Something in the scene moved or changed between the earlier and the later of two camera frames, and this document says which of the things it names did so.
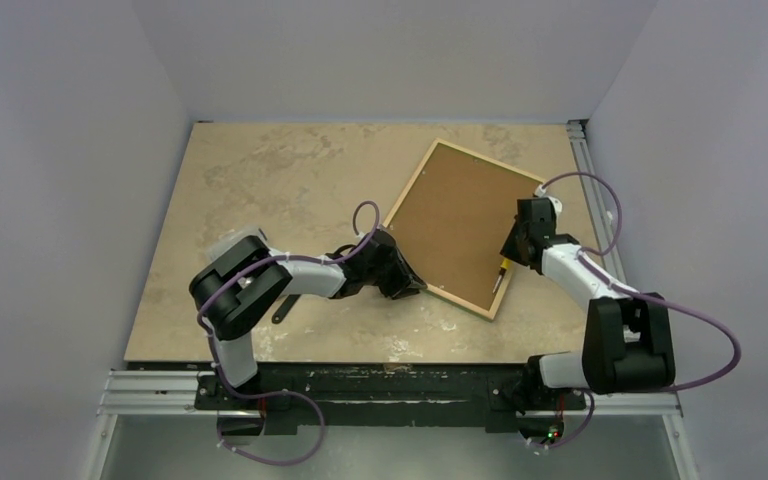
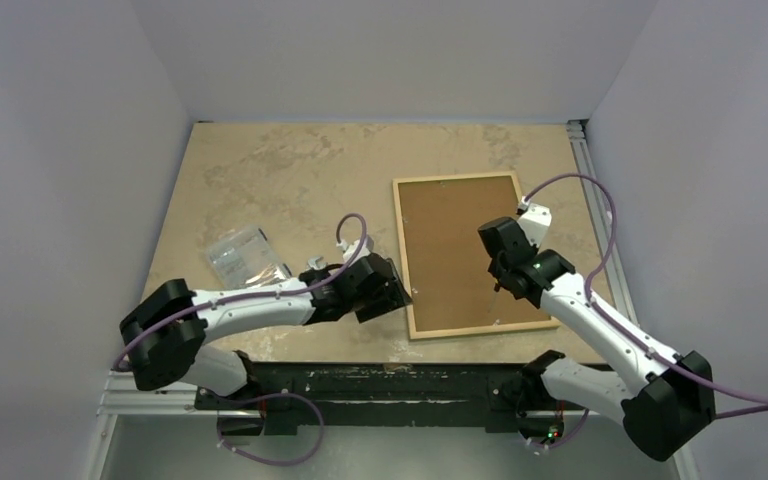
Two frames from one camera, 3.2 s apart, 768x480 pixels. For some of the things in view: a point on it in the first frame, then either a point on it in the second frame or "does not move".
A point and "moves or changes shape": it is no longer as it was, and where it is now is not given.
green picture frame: x=453 y=220 moves or changes shape
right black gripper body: x=516 y=245 -> x=502 y=279
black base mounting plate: x=380 y=398 does not move
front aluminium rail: x=172 y=394 does not move
